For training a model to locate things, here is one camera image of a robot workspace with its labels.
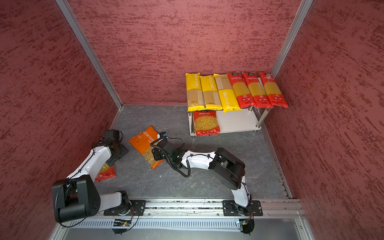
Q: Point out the right circuit board with wires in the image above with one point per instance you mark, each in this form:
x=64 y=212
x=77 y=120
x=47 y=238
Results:
x=246 y=226

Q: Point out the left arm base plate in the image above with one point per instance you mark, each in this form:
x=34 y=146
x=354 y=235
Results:
x=138 y=207

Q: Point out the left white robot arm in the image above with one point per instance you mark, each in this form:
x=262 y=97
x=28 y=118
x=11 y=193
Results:
x=77 y=198

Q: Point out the orange pasta bag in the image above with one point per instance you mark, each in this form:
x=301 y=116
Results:
x=141 y=143

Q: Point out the small red macaroni bag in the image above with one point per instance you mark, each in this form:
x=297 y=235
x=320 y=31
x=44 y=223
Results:
x=206 y=123

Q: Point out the left aluminium corner post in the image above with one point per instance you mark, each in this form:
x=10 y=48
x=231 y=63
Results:
x=79 y=33

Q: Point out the circuit board with wires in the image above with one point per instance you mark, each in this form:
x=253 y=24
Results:
x=246 y=226
x=121 y=226

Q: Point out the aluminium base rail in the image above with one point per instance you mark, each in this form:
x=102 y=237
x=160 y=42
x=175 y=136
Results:
x=213 y=208

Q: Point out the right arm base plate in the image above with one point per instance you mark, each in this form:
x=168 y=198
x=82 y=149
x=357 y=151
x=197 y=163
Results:
x=254 y=208

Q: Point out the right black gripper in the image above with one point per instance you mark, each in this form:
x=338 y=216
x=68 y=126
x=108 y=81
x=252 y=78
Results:
x=157 y=153

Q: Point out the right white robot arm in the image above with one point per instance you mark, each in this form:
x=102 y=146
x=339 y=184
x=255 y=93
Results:
x=225 y=166

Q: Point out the left circuit board with wires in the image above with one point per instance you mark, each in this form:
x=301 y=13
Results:
x=121 y=226

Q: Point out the yellow spaghetti bag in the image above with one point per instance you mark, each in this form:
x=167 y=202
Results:
x=210 y=93
x=195 y=96
x=226 y=93

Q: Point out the white two-tier shelf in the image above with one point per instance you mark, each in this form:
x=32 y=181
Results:
x=245 y=120

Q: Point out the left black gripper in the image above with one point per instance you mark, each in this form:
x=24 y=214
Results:
x=123 y=151

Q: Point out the aluminium corner post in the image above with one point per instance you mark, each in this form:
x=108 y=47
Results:
x=291 y=35
x=79 y=33

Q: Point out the large red macaroni bag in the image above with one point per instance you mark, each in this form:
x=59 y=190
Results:
x=106 y=172

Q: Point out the red spaghetti bag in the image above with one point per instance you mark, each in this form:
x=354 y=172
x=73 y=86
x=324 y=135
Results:
x=242 y=93
x=273 y=91
x=257 y=91

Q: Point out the right aluminium corner post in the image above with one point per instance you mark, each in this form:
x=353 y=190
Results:
x=291 y=35

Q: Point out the red spaghetti bag front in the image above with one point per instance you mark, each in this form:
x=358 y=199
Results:
x=257 y=91

